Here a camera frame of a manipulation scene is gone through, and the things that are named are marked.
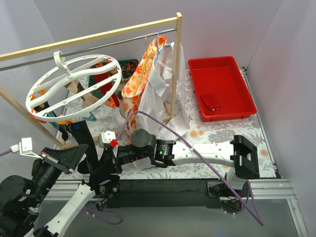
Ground black sock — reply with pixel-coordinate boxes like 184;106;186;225
34;101;69;141
71;120;119;191

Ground teal clothes clip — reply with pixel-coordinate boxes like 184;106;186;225
82;112;97;122

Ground red sock front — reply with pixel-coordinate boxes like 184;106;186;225
200;94;220;111

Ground red sock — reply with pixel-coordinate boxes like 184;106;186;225
200;94;220;111
88;62;112;95

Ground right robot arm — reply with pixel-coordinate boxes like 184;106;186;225
89;129;260;196

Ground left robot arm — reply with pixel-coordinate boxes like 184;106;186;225
0;144;105;237

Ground white round clip hanger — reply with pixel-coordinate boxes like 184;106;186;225
25;51;122;123

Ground white shirt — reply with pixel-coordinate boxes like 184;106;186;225
113;41;191;171

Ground floral table mat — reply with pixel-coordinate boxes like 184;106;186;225
59;69;276;180

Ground orange floral dress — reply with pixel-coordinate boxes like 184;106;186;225
120;35;169;139

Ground beige brown striped sock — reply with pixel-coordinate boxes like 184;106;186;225
65;79;99;108

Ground red sock rear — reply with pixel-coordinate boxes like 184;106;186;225
88;62;112;95

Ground black base bar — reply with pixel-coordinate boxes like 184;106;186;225
107;179;221;209

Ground green compartment box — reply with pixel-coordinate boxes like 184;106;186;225
92;59;138;98

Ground red plastic tray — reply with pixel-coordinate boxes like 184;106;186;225
188;56;257;122

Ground wooden clothes rack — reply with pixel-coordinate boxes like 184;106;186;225
0;12;183;149

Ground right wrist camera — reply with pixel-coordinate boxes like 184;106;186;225
99;131;118;149

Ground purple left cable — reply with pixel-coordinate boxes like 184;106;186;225
83;208;124;225

